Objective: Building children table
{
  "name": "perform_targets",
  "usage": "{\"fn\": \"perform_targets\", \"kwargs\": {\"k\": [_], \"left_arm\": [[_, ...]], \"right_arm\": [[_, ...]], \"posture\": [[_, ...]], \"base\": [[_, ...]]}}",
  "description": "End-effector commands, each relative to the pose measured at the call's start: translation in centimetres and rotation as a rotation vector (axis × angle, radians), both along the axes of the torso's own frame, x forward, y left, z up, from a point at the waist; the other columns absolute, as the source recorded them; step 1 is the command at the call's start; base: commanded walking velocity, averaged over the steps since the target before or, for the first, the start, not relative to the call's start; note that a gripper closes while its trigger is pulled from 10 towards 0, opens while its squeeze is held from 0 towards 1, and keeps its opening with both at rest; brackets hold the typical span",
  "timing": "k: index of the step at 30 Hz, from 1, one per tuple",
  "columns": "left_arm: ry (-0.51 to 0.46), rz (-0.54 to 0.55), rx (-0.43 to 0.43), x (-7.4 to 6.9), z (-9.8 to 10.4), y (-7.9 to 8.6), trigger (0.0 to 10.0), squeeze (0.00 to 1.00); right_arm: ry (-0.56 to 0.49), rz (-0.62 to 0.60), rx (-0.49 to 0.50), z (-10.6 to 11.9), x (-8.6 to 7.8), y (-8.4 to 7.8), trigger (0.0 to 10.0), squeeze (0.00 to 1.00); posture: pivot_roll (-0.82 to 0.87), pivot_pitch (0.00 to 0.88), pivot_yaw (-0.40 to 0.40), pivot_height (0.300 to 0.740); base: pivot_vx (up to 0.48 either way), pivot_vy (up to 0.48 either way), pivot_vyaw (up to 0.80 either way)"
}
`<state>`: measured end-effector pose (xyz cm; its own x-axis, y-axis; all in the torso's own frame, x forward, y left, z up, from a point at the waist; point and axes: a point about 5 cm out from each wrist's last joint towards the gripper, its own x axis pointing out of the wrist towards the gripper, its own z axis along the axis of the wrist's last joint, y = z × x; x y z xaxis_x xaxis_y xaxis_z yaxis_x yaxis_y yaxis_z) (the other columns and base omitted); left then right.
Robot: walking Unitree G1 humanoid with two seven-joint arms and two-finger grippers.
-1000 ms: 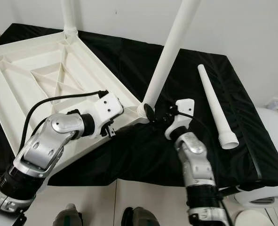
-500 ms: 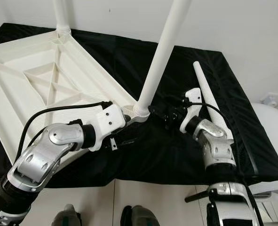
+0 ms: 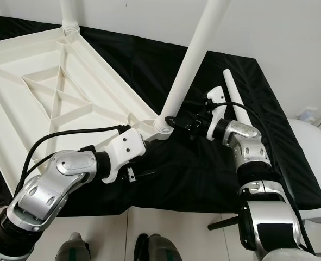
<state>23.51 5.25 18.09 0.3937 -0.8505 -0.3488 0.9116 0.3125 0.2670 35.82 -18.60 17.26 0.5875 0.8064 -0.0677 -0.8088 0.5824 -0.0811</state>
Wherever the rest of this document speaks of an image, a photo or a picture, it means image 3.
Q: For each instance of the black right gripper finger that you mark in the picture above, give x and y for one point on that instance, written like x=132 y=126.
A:
x=177 y=124

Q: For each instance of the white plastic children table top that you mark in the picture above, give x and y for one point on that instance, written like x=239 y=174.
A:
x=19 y=92

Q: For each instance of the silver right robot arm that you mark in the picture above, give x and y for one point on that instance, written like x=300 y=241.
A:
x=244 y=141

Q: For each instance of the black table cloth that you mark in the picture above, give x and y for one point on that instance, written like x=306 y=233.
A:
x=182 y=179

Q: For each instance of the grey right robot foot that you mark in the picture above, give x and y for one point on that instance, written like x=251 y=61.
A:
x=157 y=250

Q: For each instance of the grey robot foot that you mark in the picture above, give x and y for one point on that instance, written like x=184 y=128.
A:
x=157 y=250
x=72 y=249

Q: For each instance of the grey left robot foot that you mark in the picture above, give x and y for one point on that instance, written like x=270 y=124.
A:
x=72 y=249

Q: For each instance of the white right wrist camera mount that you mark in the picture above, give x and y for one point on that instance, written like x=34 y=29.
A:
x=215 y=98

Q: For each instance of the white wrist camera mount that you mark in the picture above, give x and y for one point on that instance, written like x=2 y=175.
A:
x=127 y=147
x=215 y=98

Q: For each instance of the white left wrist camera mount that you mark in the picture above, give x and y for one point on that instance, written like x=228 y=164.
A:
x=127 y=147

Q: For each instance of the white wall socket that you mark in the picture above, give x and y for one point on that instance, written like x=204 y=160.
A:
x=306 y=115

